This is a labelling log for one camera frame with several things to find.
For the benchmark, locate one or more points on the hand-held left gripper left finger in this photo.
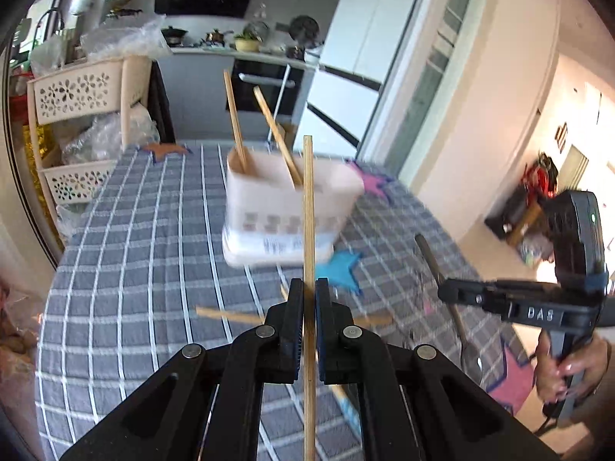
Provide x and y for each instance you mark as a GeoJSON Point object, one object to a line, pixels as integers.
{"type": "Point", "coordinates": [295, 341]}

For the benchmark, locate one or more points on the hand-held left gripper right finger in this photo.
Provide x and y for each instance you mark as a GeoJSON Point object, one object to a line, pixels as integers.
{"type": "Point", "coordinates": [323, 341]}

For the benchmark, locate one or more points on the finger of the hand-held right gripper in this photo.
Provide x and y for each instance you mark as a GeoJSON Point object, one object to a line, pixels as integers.
{"type": "Point", "coordinates": [468, 293]}

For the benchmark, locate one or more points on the metal spoon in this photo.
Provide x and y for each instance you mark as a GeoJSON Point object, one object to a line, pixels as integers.
{"type": "Point", "coordinates": [432, 260]}

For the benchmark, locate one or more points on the white plastic utensil holder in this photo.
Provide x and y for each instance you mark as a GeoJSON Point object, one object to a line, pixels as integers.
{"type": "Point", "coordinates": [288, 206]}

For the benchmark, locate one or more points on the person's right forearm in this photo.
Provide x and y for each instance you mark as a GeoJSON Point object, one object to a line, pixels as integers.
{"type": "Point", "coordinates": [598, 408]}

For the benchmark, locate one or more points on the person's right hand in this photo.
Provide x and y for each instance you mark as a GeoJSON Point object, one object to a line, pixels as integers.
{"type": "Point", "coordinates": [550, 374]}

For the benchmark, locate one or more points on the cardboard box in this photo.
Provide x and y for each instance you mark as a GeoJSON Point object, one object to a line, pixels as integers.
{"type": "Point", "coordinates": [514, 216]}

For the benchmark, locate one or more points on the red bag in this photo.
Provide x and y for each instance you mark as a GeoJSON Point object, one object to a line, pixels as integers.
{"type": "Point", "coordinates": [543, 175]}

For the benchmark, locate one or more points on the grey plaid tablecloth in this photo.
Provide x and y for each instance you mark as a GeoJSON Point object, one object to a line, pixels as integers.
{"type": "Point", "coordinates": [144, 249]}

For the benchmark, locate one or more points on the black oven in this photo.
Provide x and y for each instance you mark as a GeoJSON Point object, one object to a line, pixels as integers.
{"type": "Point", "coordinates": [264, 91]}

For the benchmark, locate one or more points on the black hanging cloth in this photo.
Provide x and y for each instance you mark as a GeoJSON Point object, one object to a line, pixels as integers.
{"type": "Point", "coordinates": [161, 101]}

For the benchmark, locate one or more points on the white refrigerator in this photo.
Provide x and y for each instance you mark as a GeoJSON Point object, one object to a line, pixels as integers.
{"type": "Point", "coordinates": [370, 33]}

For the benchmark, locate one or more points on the crumpled clear plastic bag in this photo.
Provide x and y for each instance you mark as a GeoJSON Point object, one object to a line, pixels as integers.
{"type": "Point", "coordinates": [103, 137]}

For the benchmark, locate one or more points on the yellow plant pot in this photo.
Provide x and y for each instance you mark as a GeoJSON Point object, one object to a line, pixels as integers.
{"type": "Point", "coordinates": [247, 44]}

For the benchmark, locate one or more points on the black frying pan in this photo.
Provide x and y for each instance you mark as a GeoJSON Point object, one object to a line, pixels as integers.
{"type": "Point", "coordinates": [304, 30]}

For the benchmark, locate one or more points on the metal kettle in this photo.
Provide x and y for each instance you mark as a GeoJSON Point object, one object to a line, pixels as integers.
{"type": "Point", "coordinates": [218, 37]}

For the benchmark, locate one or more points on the gold foil sheet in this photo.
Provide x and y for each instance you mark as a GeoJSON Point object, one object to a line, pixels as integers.
{"type": "Point", "coordinates": [36, 153]}

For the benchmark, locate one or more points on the black cooking pot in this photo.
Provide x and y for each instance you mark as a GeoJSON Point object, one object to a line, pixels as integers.
{"type": "Point", "coordinates": [174, 35]}

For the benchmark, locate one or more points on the beige basket storage rack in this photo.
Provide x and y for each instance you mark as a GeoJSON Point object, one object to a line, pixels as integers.
{"type": "Point", "coordinates": [77, 89]}

